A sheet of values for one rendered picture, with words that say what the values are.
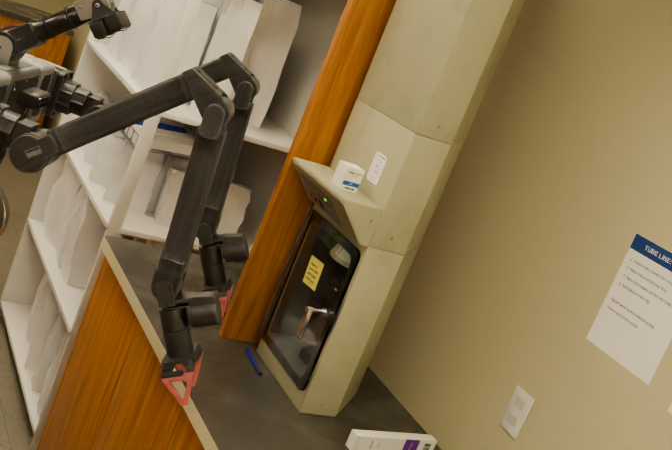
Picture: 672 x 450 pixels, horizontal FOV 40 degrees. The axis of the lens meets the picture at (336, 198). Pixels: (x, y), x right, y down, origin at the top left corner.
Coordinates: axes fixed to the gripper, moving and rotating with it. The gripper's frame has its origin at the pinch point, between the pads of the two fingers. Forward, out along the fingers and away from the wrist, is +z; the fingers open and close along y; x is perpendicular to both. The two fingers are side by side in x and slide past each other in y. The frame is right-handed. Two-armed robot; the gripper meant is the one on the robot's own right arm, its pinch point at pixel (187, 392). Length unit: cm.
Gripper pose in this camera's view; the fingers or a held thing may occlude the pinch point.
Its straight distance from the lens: 207.1
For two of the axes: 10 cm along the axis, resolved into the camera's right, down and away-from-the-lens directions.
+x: -9.9, 1.3, 0.5
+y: 0.2, -2.1, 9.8
